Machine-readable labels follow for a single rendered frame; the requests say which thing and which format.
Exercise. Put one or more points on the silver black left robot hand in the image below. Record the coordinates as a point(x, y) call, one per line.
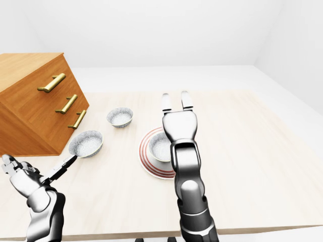
point(26, 182)

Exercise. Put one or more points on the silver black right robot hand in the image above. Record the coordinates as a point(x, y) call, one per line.
point(179, 126)

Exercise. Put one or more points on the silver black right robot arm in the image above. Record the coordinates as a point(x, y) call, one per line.
point(188, 191)

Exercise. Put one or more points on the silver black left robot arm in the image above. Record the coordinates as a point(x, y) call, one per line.
point(46, 216)

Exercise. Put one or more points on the patterned grey white bowl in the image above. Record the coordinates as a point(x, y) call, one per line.
point(159, 148)
point(119, 117)
point(85, 145)

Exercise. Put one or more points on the white plate with red rings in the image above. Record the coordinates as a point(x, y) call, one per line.
point(145, 153)

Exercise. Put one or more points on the small wooden drawer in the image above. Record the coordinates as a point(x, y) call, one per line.
point(64, 138)

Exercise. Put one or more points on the medium wooden drawer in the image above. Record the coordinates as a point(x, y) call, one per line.
point(50, 122)

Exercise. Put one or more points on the large wooden drawer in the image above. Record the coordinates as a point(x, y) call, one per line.
point(27, 100)

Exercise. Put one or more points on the small dark shape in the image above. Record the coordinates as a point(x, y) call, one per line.
point(172, 239)
point(139, 240)

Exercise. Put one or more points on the wooden cabinet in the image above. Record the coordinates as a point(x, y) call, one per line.
point(17, 68)

